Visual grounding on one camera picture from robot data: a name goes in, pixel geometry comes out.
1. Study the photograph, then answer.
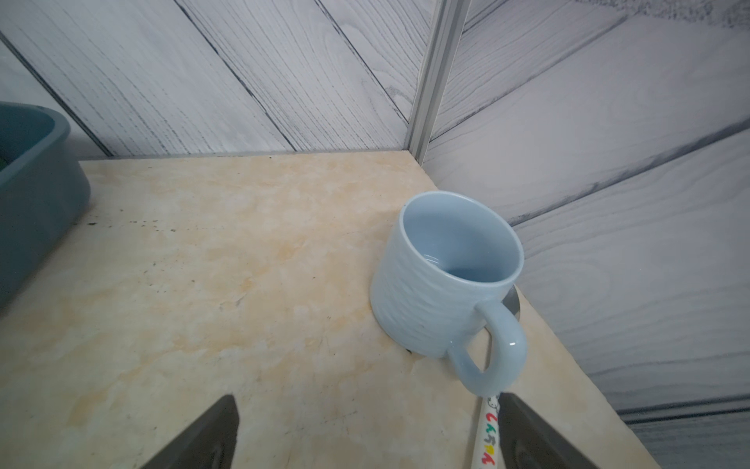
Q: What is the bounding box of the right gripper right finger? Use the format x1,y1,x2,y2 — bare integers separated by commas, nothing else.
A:
499,393,597,469

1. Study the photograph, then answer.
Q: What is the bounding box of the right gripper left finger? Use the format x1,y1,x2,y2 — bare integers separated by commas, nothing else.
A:
143,394,240,469

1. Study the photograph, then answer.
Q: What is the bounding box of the teal plastic storage box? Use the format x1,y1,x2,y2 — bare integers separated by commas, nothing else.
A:
1,102,91,306

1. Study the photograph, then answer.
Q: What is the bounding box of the light blue mug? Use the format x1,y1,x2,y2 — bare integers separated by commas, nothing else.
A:
369,191,527,398

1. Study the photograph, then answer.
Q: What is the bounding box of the spoon with patterned white handle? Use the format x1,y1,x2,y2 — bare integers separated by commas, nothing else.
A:
471,283,521,469

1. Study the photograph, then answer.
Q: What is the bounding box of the right aluminium frame post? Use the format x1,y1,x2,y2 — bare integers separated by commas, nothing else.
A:
404,0,471,165

